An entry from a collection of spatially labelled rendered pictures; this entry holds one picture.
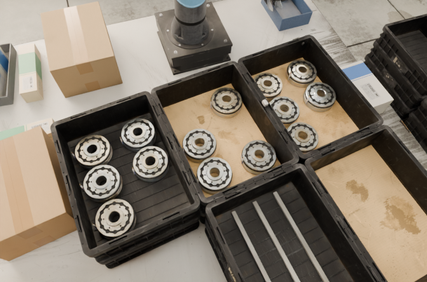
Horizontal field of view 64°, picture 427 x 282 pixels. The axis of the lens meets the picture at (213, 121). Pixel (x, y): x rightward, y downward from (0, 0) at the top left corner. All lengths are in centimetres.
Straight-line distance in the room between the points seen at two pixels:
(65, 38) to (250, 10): 82
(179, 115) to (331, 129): 50
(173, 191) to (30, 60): 80
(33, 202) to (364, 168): 96
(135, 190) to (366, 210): 67
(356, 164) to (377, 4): 214
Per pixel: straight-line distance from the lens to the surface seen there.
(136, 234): 88
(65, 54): 132
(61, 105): 139
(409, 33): 217
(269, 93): 116
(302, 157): 98
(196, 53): 133
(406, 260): 111
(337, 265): 102
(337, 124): 119
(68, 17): 145
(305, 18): 162
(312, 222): 103
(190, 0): 122
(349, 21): 288
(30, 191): 108
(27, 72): 146
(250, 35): 155
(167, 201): 100
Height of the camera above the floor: 178
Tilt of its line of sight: 59 degrees down
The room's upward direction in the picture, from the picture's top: 4 degrees clockwise
